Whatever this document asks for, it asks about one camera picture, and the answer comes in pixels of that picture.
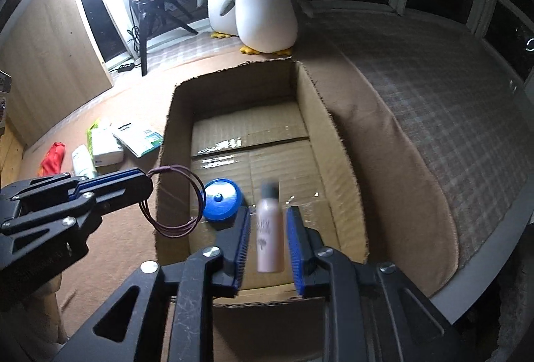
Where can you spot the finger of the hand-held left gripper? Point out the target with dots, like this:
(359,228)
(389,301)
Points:
(112,180)
(125,199)

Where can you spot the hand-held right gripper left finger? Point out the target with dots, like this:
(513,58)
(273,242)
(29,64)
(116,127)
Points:
(242,251)

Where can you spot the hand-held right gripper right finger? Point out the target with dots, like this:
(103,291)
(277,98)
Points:
(294,257)

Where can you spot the white blue tissue pack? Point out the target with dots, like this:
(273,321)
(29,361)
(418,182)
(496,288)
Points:
(106,151)

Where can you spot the pink spray bottle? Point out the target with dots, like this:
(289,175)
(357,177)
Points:
(270,237)

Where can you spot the white green packet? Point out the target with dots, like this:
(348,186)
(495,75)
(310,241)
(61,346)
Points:
(139,141)

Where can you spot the blue round lid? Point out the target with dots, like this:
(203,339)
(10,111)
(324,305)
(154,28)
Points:
(221,199)

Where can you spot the cardboard box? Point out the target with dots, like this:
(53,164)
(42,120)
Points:
(271,124)

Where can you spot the brown felt mat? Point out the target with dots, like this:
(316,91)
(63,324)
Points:
(125,103)

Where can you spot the black power strip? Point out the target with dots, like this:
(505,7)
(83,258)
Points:
(126,67)

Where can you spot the wooden cabinet panel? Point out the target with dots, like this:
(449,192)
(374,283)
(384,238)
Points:
(46,53)

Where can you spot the black tripod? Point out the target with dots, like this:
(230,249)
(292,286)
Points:
(146,28)

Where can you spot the white framed dark panel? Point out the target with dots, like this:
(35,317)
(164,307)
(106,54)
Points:
(104,24)

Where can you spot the plaid cloth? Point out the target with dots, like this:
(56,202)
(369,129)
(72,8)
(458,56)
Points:
(438,95)

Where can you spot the small penguin plush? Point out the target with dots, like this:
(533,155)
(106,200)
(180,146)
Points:
(267,7)

